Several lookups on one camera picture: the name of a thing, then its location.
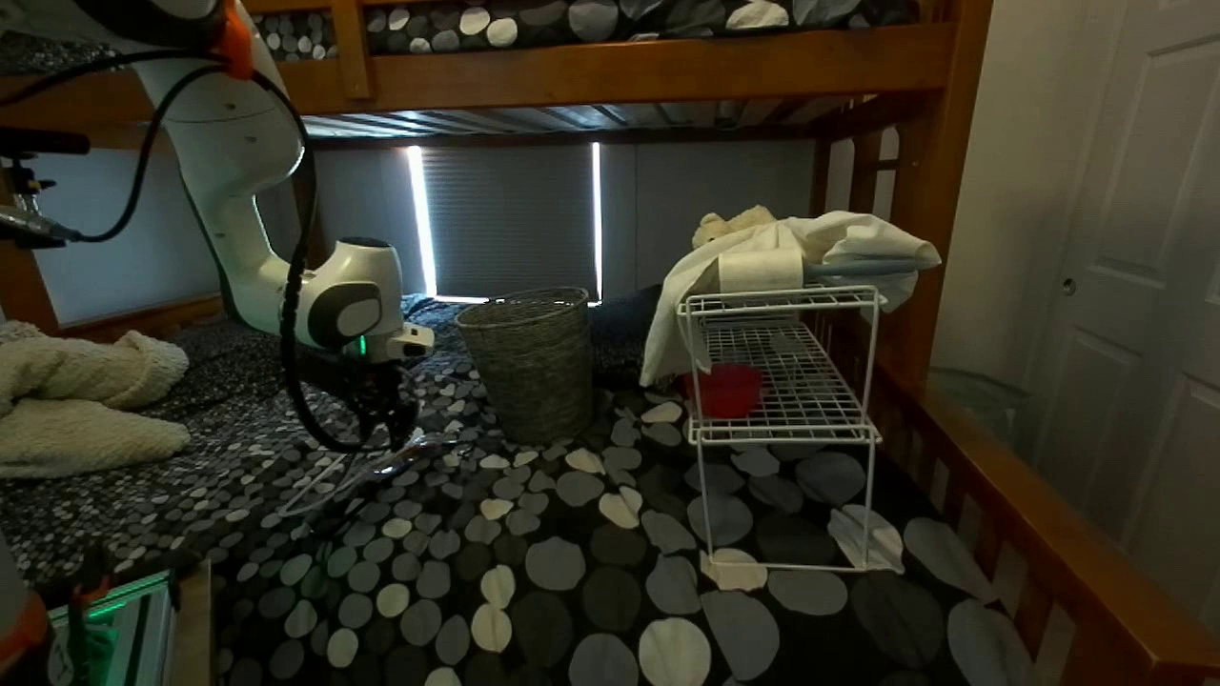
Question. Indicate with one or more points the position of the green lit white stand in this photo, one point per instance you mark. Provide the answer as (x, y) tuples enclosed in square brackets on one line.
[(121, 630)]

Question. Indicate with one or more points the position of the white panelled room door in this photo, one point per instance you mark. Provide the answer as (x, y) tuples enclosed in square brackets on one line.
[(1146, 253)]

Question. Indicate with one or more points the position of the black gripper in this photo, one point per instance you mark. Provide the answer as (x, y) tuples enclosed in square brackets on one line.
[(371, 382)]

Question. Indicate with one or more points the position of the grey woven wicker basket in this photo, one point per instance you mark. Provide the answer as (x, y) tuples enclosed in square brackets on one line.
[(526, 366)]

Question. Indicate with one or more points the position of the grey spotted black comforter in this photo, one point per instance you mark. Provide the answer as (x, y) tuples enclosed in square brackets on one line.
[(572, 574)]

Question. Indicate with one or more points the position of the dark speckled pillow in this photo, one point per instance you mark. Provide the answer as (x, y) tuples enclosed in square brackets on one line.
[(230, 470)]

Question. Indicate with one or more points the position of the grey window blinds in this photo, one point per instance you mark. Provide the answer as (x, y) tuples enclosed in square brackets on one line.
[(507, 216)]

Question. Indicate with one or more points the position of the red container in rack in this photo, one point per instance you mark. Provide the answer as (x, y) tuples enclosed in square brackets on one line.
[(729, 390)]

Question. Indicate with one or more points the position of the wooden bunk bed frame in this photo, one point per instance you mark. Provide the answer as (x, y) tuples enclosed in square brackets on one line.
[(634, 71)]

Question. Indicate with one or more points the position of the white draped towel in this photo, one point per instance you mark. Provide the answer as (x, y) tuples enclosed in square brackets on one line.
[(764, 272)]

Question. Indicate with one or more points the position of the clear plastic bin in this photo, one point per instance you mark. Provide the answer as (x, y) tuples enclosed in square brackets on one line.
[(981, 407)]

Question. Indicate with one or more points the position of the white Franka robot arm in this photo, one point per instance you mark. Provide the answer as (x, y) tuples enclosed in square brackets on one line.
[(243, 155)]

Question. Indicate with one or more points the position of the spotted bunk mattress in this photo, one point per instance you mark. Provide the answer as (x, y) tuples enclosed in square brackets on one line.
[(572, 20)]

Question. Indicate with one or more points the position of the beige folded towel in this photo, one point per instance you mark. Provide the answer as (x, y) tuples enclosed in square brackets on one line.
[(79, 438), (79, 362)]

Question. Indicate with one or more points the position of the black camera on mount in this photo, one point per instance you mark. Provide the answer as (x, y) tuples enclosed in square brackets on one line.
[(39, 192)]

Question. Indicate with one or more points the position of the cream crumpled cloth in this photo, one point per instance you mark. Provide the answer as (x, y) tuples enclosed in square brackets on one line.
[(733, 226)]

